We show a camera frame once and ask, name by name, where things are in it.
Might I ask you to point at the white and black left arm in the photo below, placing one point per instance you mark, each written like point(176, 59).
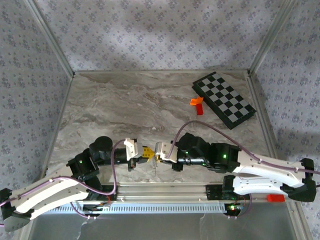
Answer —
point(50, 195)

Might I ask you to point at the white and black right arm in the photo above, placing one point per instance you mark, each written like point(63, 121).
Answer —
point(262, 165)

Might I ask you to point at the small red block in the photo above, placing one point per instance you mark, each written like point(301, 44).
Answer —
point(200, 110)

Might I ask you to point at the orange plastic piece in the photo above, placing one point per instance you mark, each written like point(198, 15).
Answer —
point(196, 101)

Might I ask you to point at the black and grey chessboard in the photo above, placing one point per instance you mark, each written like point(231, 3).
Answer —
point(223, 100)

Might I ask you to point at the small circuit board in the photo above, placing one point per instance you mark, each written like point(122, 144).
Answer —
point(233, 208)
point(95, 208)

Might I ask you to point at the grey metal sheet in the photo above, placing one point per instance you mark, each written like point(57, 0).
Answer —
point(150, 227)

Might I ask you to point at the red clamp block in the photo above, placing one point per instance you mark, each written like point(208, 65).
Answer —
point(275, 198)

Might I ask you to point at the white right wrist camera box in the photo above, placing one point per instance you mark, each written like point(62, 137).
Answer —
point(165, 151)

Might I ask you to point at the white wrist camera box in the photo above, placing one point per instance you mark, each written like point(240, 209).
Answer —
point(165, 151)
point(132, 148)

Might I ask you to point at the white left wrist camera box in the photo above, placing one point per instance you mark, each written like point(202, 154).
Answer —
point(132, 148)

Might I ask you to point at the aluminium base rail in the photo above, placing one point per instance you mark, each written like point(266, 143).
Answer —
point(162, 192)

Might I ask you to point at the aluminium side rail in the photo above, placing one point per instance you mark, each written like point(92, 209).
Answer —
point(58, 125)
point(261, 110)

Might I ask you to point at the aluminium back rail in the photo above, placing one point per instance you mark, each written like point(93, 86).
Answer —
point(160, 71)

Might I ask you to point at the aluminium frame post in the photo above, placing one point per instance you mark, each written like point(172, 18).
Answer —
point(269, 37)
point(51, 37)

